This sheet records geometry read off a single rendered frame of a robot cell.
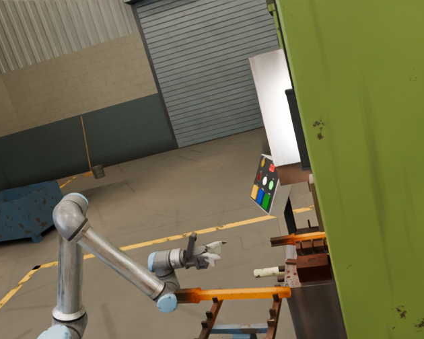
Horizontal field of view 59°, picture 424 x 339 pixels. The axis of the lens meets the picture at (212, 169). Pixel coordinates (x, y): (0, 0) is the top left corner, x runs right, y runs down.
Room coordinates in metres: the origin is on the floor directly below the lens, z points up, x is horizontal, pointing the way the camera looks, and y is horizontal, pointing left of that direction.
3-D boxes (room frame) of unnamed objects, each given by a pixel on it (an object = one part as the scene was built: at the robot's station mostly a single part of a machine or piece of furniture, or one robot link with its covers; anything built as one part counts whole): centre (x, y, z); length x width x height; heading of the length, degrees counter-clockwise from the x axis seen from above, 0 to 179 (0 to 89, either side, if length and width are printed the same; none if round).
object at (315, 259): (1.28, -0.27, 0.95); 0.12 x 0.09 x 0.07; 73
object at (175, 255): (1.60, 0.26, 0.98); 0.10 x 0.05 x 0.09; 163
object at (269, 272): (1.83, -0.28, 0.62); 0.44 x 0.05 x 0.05; 73
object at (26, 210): (5.91, 3.18, 0.36); 1.21 x 0.81 x 0.72; 69
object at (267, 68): (1.37, -0.45, 1.56); 0.42 x 0.39 x 0.40; 73
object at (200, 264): (1.58, 0.18, 0.97); 0.12 x 0.08 x 0.09; 73
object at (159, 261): (1.63, 0.34, 0.98); 0.12 x 0.09 x 0.10; 73
